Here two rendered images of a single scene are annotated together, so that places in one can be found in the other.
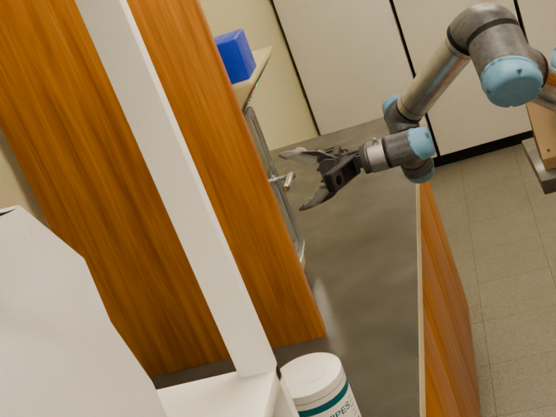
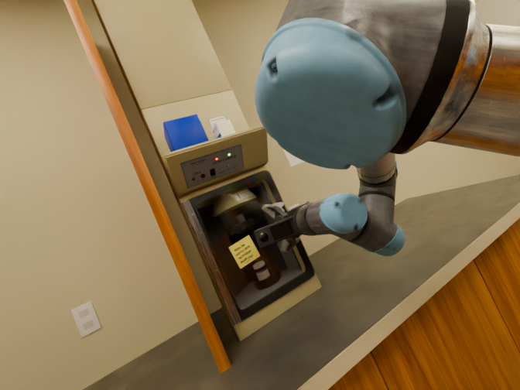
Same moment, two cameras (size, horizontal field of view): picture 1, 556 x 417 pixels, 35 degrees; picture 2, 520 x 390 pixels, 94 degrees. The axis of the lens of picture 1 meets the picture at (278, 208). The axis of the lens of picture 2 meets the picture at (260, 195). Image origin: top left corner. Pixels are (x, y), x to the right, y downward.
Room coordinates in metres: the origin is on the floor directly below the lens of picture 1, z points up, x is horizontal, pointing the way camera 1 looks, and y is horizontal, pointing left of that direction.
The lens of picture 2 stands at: (1.54, -0.65, 1.27)
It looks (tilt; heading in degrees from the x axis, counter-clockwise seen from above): 3 degrees up; 52
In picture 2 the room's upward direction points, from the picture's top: 24 degrees counter-clockwise
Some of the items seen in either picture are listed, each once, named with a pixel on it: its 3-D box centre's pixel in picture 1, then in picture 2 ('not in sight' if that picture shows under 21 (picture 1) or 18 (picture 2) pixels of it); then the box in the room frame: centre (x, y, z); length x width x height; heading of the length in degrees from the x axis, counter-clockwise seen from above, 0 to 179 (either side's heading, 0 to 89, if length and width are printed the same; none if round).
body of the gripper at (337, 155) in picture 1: (343, 164); (299, 221); (1.99, -0.18, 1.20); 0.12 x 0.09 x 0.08; 74
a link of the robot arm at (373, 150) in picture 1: (376, 155); (313, 217); (1.96, -0.26, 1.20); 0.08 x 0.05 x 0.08; 164
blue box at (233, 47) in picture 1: (224, 59); (186, 138); (1.88, -0.01, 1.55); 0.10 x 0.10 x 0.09; 74
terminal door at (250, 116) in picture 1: (268, 201); (253, 240); (1.96, 0.02, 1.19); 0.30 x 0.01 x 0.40; 163
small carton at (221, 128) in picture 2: not in sight; (224, 133); (1.99, -0.04, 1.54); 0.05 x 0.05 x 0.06; 82
